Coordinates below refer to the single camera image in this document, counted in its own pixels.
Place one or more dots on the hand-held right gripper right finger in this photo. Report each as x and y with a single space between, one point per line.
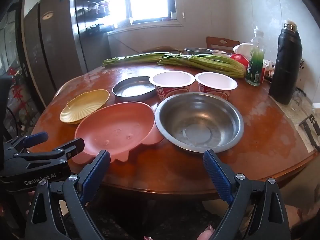
218 177

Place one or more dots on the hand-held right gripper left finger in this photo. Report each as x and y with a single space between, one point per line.
96 172

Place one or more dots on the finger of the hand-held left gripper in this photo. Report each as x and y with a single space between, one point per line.
35 138
75 146

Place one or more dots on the yellow shell-shaped plate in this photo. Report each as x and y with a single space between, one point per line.
82 105

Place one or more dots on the pink plastic plate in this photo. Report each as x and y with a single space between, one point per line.
115 130

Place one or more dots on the large steel bowl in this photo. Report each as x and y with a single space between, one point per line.
200 125

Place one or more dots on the small steel plate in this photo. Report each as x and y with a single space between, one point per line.
132 90

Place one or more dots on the red printed paper bowl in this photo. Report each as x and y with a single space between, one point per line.
172 78
215 81

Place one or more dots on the person's right hand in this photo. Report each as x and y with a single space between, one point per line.
205 233

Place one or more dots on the red paper decoration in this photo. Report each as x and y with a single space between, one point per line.
18 95

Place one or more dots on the handwritten paper sheet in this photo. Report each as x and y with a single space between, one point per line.
285 112

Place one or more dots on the brown refrigerator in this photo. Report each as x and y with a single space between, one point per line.
55 42

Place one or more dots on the black folding stand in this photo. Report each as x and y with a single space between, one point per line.
311 130

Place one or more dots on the thin celery bunch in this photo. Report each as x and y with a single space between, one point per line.
135 58

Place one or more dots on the glass jar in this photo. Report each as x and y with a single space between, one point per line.
298 100

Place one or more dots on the red carton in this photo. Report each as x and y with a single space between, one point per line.
263 75

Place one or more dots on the thick celery bunch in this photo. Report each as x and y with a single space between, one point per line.
207 62

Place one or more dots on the clear plastic bottle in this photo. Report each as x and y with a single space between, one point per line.
255 65

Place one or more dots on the red packet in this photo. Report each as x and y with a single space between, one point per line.
238 59

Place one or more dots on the white capped medicine bottle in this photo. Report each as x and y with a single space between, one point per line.
268 64

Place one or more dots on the white enamel bowl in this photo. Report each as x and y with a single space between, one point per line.
220 52

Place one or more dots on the steel pot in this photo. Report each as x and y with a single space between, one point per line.
198 51

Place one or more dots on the black thermos flask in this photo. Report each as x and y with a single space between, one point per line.
286 65

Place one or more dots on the white plastic bag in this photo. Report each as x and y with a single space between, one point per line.
243 48

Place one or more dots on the wooden chair with cutout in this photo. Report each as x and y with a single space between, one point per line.
222 43

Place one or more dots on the black storage rack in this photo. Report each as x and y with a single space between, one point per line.
92 7

